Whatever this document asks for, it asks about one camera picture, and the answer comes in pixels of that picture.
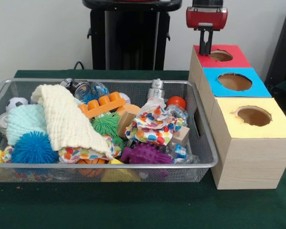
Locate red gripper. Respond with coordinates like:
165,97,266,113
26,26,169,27
185,6,229,56

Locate orange toy building brick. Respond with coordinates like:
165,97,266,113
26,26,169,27
78,92,126,119

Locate cream waffle cloth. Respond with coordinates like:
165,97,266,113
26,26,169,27
31,83,115,160

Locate mint green waffle cloth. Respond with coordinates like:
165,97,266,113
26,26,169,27
6,104,48,146

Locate wooden box with three holes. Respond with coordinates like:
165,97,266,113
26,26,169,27
188,44,286,190

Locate small red ball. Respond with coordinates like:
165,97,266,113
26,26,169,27
166,96,186,110

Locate silver toy robot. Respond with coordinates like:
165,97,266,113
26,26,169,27
146,78,165,105

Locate purple spiky monster toy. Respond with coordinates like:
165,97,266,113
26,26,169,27
120,142,174,165

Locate green spiky rubber ball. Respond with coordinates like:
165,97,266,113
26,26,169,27
90,112,124,148

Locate small soccer ball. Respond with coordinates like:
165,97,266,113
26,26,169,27
6,97,29,112

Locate blue spiky rubber ball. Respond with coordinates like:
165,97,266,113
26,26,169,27
10,131,60,164

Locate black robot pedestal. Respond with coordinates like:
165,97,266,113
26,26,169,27
82,0,183,71

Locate shallow wire mesh bin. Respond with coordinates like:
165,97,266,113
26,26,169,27
0,78,219,183

